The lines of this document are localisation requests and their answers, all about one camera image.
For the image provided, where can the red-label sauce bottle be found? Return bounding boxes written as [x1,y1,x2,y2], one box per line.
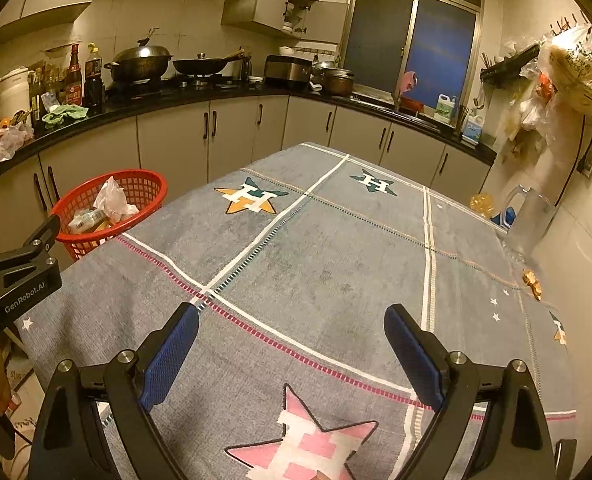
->
[66,44,84,106]

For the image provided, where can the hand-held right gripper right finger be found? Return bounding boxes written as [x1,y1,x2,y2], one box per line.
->
[383,303,556,480]

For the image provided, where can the red plastic basket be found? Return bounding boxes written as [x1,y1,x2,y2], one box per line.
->
[51,169,168,261]

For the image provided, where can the white blue-label jug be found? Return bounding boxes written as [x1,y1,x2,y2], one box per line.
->
[462,112,484,143]

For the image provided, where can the black wall rack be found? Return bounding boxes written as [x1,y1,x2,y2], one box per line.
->
[480,42,541,83]

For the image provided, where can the white thermal jug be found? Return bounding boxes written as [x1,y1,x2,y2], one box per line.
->
[0,66,31,121]

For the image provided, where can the metal cooking pots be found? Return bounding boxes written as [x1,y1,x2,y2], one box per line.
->
[312,60,355,97]

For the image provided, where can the yellow crumpled wrapper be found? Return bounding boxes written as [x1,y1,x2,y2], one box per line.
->
[470,192,494,219]

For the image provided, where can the white green-label detergent jug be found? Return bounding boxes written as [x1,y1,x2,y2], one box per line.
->
[435,94,459,123]

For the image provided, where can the gold foil wrappers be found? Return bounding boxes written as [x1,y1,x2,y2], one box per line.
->
[522,269,545,302]

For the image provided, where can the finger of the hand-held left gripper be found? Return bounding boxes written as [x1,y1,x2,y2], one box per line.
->
[0,215,64,272]

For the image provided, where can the green cloth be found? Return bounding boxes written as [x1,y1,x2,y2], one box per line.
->
[42,104,91,128]

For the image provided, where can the clear plastic wrapper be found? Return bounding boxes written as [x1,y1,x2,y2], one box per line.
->
[93,176,139,223]

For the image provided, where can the kitchen window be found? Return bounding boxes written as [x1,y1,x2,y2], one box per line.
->
[341,0,481,111]

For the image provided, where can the row of condiment bottles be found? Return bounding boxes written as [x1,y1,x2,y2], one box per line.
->
[28,65,67,121]

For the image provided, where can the grey star-printed tablecloth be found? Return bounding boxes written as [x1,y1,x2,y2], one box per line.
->
[18,142,576,480]

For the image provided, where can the black frying pan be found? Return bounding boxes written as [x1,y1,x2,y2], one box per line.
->
[172,50,247,77]

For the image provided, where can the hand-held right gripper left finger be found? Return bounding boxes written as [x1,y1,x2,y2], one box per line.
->
[28,302,200,480]

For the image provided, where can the rice cooker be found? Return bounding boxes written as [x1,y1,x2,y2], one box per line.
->
[264,55,313,92]

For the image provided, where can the crumpled plastic bags on counter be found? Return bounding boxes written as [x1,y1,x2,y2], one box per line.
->
[0,122,34,168]

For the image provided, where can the metal wok with lid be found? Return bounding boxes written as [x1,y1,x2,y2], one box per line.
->
[103,27,174,83]

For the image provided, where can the person's left hand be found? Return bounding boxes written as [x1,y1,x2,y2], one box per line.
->
[0,337,20,416]

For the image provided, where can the glass pitcher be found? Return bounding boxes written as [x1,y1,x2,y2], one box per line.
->
[500,184,556,256]

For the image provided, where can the blue packet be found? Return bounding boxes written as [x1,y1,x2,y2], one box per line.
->
[493,205,519,231]

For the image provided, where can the dark yellow-cap sauce bottle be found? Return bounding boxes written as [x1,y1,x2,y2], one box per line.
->
[85,42,104,108]

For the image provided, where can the cream kitchen base cabinets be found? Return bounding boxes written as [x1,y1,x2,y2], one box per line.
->
[0,95,496,271]

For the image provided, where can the pink rubber glove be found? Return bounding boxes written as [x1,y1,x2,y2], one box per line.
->
[395,71,421,106]

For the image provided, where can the gas stove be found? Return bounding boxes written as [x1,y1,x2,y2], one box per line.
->
[103,74,257,98]

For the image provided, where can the hanging plastic bags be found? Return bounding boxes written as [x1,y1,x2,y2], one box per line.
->
[506,25,592,151]

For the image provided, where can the wall socket with cable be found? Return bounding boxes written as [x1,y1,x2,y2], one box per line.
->
[556,110,592,206]

